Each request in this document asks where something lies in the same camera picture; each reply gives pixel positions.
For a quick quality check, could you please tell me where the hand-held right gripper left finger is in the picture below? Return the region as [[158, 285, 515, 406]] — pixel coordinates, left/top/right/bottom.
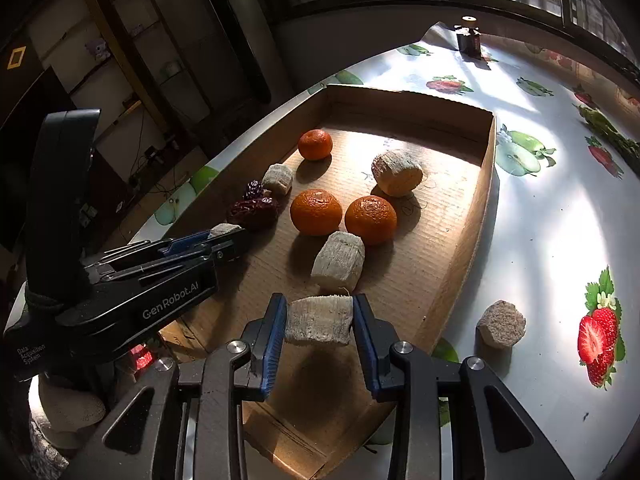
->
[[65, 292, 288, 480]]

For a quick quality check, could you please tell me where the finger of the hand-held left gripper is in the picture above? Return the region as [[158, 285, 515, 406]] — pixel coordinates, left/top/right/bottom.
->
[[100, 230, 216, 266], [97, 232, 249, 285]]

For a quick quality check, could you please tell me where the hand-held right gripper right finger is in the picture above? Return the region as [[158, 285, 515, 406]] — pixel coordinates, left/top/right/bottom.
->
[[351, 292, 576, 480]]

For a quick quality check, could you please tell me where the beige loofah chunk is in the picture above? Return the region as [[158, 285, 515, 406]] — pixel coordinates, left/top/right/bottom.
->
[[371, 150, 424, 198], [284, 296, 355, 346]]

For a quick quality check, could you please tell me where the small loofah chunk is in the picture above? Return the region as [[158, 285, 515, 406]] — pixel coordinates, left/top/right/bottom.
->
[[261, 163, 294, 197]]

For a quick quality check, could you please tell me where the brown cardboard box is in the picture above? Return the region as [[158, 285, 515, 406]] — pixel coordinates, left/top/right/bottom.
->
[[150, 84, 498, 480]]

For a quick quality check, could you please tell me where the small orange tangerine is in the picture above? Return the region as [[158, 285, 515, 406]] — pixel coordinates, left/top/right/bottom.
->
[[298, 129, 333, 162]]

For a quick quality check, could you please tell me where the loofah chunk on table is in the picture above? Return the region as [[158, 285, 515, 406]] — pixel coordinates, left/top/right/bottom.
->
[[476, 300, 527, 350]]

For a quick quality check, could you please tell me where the wooden shelf unit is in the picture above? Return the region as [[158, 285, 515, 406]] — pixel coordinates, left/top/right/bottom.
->
[[25, 0, 221, 161]]

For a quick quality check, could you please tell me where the green leafy vegetable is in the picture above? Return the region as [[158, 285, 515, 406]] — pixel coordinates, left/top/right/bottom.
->
[[577, 104, 640, 158]]

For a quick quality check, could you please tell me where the small dark glass bottle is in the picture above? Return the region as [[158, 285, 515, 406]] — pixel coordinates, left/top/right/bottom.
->
[[456, 16, 482, 58]]

